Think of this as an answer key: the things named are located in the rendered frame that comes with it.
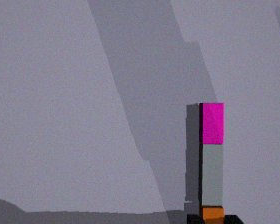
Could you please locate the grey rod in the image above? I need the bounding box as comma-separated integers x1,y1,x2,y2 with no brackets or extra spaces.
198,142,223,206

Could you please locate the magenta block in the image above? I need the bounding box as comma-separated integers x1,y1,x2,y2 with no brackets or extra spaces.
199,103,224,144

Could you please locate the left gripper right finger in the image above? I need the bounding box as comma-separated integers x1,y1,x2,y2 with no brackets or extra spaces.
223,215,244,224

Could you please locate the orange rod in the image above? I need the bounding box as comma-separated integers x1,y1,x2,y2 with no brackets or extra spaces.
199,202,224,224

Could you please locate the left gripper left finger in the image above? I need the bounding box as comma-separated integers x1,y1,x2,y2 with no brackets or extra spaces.
187,214,206,224

